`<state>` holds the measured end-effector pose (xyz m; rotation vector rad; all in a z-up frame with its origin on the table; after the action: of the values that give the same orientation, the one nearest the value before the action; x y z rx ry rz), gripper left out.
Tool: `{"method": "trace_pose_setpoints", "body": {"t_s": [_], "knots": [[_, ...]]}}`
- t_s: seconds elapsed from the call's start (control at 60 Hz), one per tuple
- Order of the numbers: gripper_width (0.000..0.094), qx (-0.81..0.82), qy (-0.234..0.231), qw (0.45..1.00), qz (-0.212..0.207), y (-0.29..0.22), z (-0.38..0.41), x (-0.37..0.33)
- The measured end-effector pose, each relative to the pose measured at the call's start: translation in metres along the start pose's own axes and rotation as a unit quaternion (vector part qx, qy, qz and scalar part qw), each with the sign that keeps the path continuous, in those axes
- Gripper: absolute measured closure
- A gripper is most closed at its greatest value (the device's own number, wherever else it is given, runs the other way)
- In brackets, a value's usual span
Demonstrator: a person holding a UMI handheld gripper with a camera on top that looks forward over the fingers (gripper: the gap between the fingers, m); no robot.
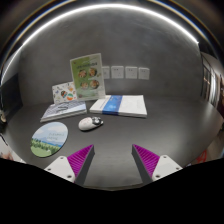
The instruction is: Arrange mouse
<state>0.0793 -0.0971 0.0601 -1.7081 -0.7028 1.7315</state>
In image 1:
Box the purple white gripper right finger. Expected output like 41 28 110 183
132 144 182 184

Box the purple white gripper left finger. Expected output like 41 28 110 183
45 144 95 186

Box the round landscape mouse pad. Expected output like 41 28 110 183
30 122 68 158

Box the white grey computer mouse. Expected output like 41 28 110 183
78 117 103 131

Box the grey patterned book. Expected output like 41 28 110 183
40 101 87 122

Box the white book with blue band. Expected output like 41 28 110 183
90 95 147 118

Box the small colourful patterned card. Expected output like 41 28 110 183
52 82 77 104

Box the green upright brochure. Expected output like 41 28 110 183
70 53 106 101

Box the curved ceiling light strip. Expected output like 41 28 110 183
0 4 198 85

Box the white wall socket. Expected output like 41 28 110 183
111 66 124 79
138 67 150 80
125 67 138 79
102 66 110 79

